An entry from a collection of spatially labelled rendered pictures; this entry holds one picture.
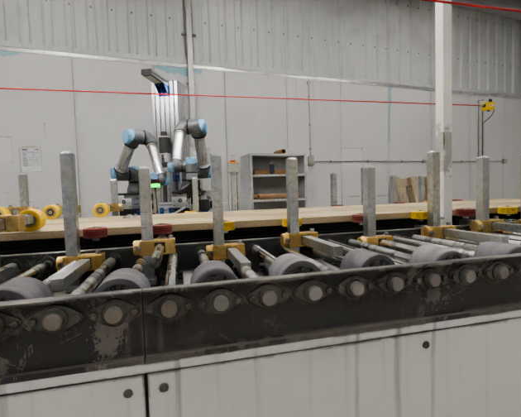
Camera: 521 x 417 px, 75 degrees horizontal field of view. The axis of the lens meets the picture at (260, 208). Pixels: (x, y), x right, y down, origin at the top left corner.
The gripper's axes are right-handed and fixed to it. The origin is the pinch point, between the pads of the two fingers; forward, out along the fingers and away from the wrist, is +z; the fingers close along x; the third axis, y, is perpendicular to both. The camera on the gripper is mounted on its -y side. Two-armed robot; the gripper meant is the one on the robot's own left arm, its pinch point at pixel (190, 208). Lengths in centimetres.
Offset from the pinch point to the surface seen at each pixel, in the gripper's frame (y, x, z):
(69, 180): -79, -98, -16
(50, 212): -81, -5, -3
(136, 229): -57, -86, 2
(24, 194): -93, 24, -13
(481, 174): 71, -152, -15
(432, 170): 48, -143, -17
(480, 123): 216, -89, -60
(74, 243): -79, -98, 4
